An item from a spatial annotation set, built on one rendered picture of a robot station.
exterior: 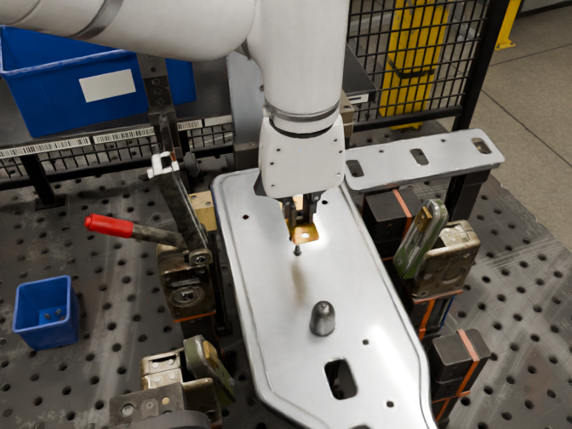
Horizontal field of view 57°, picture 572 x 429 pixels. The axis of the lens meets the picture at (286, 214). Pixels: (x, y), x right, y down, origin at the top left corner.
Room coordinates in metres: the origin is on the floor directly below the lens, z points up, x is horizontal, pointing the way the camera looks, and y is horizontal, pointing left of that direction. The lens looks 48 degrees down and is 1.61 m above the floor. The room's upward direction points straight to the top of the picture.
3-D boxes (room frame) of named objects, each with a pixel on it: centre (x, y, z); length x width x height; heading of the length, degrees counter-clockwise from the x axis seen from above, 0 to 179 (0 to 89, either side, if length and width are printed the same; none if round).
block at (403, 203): (0.60, -0.18, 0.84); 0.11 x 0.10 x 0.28; 104
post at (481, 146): (0.73, -0.35, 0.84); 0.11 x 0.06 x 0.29; 104
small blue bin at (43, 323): (0.53, 0.45, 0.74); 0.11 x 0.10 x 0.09; 14
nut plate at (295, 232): (0.48, -0.02, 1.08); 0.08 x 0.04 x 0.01; 14
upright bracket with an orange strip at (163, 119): (0.54, 0.16, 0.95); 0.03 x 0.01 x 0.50; 14
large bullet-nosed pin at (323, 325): (0.36, -0.05, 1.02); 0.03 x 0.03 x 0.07
